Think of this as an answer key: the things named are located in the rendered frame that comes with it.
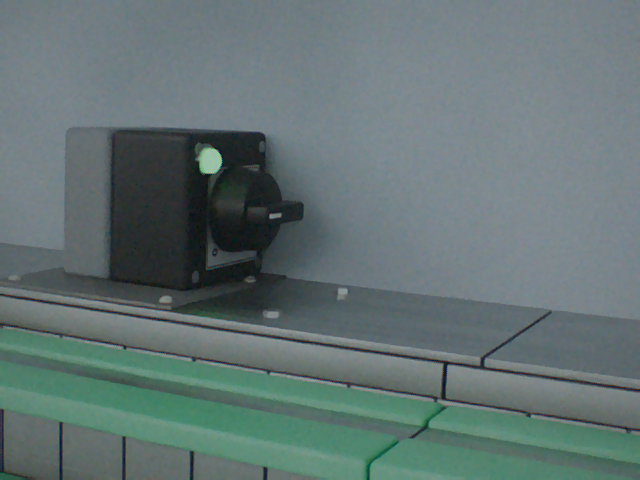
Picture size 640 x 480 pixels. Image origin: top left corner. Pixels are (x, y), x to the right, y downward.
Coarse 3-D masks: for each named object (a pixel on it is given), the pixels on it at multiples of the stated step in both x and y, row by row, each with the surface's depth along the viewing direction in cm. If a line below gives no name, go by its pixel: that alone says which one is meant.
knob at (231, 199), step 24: (240, 168) 54; (216, 192) 53; (240, 192) 52; (264, 192) 53; (216, 216) 53; (240, 216) 52; (264, 216) 52; (288, 216) 53; (216, 240) 53; (240, 240) 53; (264, 240) 54
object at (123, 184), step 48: (96, 144) 53; (144, 144) 52; (192, 144) 51; (240, 144) 55; (96, 192) 54; (144, 192) 52; (192, 192) 51; (96, 240) 54; (144, 240) 52; (192, 240) 52; (192, 288) 52
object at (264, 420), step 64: (0, 384) 41; (64, 384) 41; (128, 384) 43; (192, 384) 43; (256, 384) 42; (320, 384) 43; (192, 448) 37; (256, 448) 35; (320, 448) 35; (384, 448) 35; (448, 448) 35; (512, 448) 36; (576, 448) 36
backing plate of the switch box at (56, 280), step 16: (48, 272) 56; (64, 272) 56; (32, 288) 51; (48, 288) 51; (64, 288) 51; (80, 288) 51; (96, 288) 51; (112, 288) 52; (128, 288) 52; (144, 288) 52; (160, 288) 52; (208, 288) 53; (224, 288) 53; (240, 288) 53; (144, 304) 48; (160, 304) 48; (176, 304) 48
